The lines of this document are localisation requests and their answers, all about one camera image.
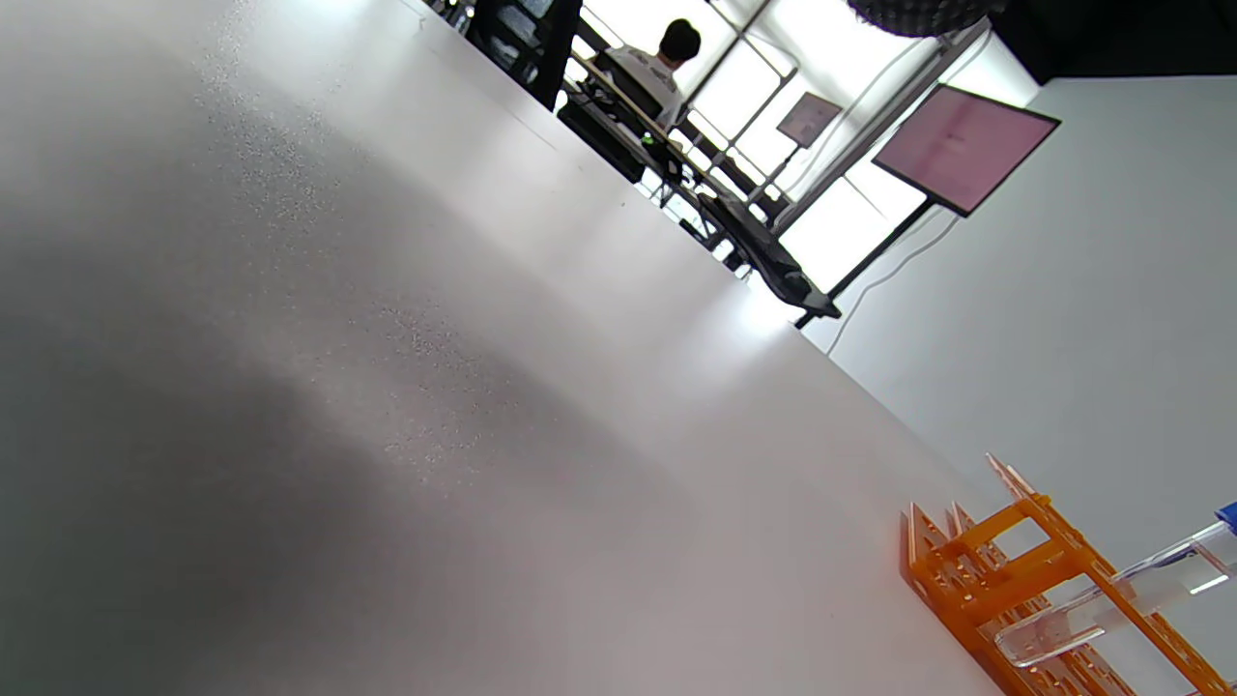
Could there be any long desk with equipment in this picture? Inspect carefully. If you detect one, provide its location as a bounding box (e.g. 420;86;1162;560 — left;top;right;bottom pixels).
565;53;843;323

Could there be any black office chair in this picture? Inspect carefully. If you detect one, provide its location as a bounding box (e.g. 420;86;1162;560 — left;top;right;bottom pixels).
557;50;685;185

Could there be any small monitor on stand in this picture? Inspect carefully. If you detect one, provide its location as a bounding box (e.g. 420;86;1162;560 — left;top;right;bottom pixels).
746;92;844;202

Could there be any large monitor on stand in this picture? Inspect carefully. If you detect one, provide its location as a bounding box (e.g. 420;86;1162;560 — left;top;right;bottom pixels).
794;83;1062;331

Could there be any orange test tube rack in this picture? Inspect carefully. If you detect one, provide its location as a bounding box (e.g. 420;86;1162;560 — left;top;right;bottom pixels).
901;452;1237;696

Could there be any black textured round object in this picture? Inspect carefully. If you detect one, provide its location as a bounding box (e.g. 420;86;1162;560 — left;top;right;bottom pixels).
848;0;1008;39

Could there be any clear test tube blue cap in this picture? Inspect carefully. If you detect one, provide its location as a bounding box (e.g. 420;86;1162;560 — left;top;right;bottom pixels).
994;502;1237;669

